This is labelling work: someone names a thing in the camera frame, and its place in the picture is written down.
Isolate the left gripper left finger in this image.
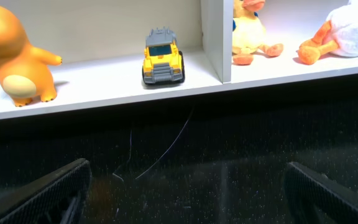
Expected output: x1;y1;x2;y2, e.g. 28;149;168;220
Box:
0;157;93;224

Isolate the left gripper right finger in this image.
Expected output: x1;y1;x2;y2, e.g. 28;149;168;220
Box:
283;161;358;224

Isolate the orange toy dinosaur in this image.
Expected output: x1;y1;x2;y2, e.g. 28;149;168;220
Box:
0;3;63;108

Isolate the white shelf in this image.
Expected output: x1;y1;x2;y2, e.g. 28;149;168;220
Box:
0;0;358;123

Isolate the white plush goose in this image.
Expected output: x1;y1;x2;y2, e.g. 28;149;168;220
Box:
297;0;358;66

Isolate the yellow plush duck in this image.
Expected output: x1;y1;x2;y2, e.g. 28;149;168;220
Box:
232;0;285;66

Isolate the grey and yellow toy truck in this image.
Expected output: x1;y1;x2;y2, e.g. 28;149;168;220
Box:
141;26;186;86

